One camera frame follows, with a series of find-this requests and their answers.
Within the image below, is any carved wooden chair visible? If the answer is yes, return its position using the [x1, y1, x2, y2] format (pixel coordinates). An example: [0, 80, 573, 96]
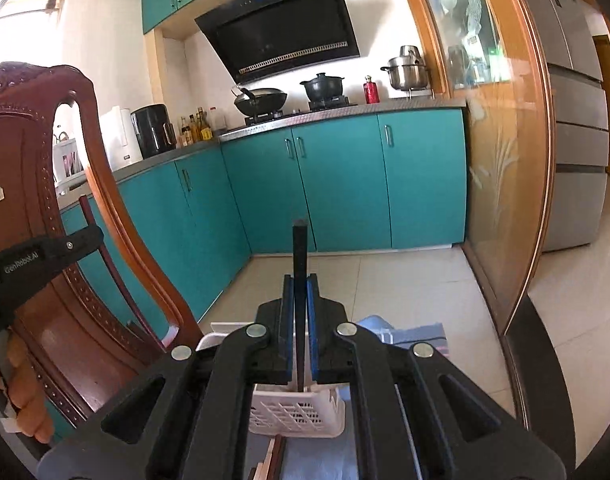
[0, 61, 204, 442]

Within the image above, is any kitchen window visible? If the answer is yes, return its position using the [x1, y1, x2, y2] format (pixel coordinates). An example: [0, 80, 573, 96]
[0, 0, 69, 22]

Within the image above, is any stainless steel stockpot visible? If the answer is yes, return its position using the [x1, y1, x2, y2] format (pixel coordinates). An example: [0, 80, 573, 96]
[381, 45, 431, 92]

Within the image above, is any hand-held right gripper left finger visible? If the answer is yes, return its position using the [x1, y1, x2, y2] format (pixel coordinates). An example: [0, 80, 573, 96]
[38, 274, 298, 480]

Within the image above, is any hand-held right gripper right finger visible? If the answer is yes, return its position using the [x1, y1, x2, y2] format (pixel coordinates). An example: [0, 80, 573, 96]
[307, 272, 568, 480]

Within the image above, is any grey kitchen countertop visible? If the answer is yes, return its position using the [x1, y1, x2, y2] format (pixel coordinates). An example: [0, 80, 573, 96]
[55, 97, 468, 197]

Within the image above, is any black wok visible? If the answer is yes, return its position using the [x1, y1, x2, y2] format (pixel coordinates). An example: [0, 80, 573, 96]
[231, 86, 289, 117]

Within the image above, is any white plastic utensil basket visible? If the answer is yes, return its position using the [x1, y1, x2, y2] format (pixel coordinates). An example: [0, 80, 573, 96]
[195, 320, 347, 439]

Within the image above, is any white kitchen appliance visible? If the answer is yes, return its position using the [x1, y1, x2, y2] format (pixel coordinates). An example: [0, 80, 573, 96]
[99, 106, 142, 171]

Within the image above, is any long black chopstick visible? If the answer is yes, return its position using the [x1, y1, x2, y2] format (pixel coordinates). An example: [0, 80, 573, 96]
[292, 219, 309, 392]

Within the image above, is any wood framed glass door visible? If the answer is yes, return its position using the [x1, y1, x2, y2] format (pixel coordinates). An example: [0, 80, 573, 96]
[399, 0, 558, 337]

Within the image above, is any gas stove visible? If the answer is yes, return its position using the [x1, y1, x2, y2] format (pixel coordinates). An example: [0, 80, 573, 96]
[244, 100, 359, 127]

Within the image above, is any silver refrigerator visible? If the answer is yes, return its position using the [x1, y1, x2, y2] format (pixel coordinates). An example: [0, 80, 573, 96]
[500, 0, 610, 254]

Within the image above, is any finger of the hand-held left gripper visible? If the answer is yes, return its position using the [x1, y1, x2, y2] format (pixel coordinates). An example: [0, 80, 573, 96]
[0, 225, 105, 291]

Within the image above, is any row of condiment bottles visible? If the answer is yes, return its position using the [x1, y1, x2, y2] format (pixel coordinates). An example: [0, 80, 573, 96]
[177, 106, 227, 148]

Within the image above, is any black cooking pot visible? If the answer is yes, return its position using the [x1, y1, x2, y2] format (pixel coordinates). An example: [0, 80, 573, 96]
[300, 73, 345, 102]

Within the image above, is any black air fryer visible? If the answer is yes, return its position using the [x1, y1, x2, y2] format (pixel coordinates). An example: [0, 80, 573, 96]
[131, 104, 177, 159]

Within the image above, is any black range hood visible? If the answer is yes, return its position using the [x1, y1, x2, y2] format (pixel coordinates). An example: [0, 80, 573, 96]
[195, 0, 362, 86]

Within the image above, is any person's left hand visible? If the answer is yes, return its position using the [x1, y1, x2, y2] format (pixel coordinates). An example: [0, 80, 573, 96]
[0, 332, 55, 445]

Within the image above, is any white dish rack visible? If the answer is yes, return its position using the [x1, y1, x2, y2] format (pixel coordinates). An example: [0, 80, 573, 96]
[52, 131, 87, 184]

